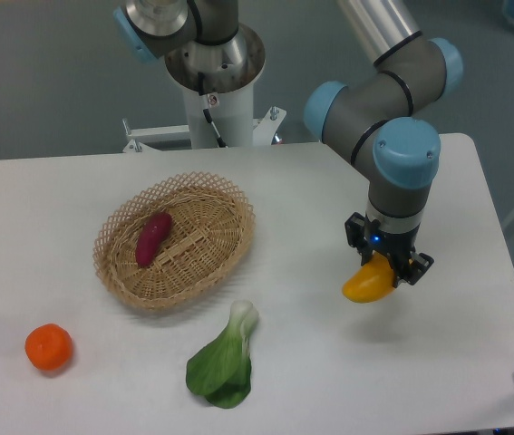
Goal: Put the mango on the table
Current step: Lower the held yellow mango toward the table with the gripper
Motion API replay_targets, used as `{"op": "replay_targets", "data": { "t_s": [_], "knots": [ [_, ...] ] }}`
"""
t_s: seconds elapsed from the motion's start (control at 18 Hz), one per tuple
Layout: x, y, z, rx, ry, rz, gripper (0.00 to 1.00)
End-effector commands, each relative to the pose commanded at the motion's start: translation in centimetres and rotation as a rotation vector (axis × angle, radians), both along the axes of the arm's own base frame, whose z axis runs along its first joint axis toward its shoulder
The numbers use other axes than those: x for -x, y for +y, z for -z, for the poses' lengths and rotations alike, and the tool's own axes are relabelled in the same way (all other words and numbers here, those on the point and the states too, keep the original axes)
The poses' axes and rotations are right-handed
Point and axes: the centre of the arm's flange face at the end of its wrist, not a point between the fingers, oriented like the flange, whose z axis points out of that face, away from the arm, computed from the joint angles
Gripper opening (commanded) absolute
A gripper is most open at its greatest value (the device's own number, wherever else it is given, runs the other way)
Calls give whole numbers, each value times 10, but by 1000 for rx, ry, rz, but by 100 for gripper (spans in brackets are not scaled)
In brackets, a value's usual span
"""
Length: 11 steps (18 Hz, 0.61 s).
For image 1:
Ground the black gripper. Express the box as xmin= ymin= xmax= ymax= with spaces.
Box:
xmin=344 ymin=212 xmax=433 ymax=287

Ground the yellow mango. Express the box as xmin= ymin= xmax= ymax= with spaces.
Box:
xmin=342 ymin=253 xmax=394 ymax=304

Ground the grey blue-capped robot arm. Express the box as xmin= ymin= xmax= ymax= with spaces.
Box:
xmin=113 ymin=1 xmax=463 ymax=285

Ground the woven wicker basket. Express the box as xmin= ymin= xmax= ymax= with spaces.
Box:
xmin=93 ymin=172 xmax=256 ymax=311

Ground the green bok choy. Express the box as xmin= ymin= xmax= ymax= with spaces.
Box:
xmin=185 ymin=300 xmax=259 ymax=409

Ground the purple sweet potato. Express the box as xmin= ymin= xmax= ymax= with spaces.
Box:
xmin=135 ymin=212 xmax=172 ymax=267

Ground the orange tangerine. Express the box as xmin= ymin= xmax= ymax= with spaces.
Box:
xmin=24 ymin=324 xmax=73 ymax=372

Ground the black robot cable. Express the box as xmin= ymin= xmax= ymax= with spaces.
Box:
xmin=196 ymin=71 xmax=229 ymax=149

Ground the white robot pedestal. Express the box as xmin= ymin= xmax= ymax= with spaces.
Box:
xmin=121 ymin=22 xmax=290 ymax=153

